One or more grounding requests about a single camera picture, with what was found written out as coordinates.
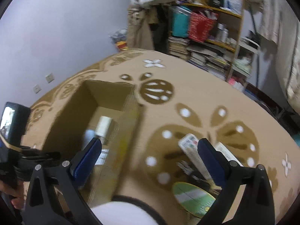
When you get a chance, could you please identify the brown cardboard box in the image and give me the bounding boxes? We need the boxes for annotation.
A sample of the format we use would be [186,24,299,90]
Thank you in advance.
[43,80,140,207]

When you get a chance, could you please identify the person's left hand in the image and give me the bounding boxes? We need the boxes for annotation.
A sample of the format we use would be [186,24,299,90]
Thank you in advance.
[0,180,24,210]

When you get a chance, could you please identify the large white power adapter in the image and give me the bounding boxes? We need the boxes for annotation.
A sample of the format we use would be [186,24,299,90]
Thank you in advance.
[95,116,112,138]

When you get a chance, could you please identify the green oval Pochacco fan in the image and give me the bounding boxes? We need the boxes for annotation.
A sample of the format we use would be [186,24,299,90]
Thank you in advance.
[172,182,216,218]

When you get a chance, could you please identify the small white remote control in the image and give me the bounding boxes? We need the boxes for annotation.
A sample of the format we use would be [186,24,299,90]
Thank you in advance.
[214,142,243,167]

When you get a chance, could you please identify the large white remote control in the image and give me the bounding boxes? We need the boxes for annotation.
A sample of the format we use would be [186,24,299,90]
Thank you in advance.
[178,133,212,180]

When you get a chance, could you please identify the beige floral carpet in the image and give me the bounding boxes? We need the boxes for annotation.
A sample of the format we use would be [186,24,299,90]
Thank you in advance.
[22,49,299,224]

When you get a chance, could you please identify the white metal cart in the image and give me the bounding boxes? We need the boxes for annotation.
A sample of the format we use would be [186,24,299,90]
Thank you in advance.
[227,37,260,92]

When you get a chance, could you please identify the stacked books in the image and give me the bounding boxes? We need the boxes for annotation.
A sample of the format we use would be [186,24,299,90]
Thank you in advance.
[168,36,190,60]

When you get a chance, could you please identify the wooden bookshelf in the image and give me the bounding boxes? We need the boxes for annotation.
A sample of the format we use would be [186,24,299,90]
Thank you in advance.
[167,0,245,81]

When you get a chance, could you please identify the red gift bag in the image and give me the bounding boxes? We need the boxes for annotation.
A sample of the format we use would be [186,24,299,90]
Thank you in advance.
[188,11,218,43]

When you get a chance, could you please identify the teal storage bag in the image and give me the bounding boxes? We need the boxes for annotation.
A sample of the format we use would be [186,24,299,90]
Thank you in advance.
[171,6,192,38]

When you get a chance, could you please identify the lower white wall socket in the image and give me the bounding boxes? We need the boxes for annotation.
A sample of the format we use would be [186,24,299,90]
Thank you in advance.
[33,84,41,94]

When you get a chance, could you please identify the white wall socket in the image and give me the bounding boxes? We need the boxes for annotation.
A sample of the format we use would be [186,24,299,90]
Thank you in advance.
[45,73,55,83]
[33,84,41,94]

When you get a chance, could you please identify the upper white wall socket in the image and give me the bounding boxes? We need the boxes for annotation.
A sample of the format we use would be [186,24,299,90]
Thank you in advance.
[45,73,55,83]

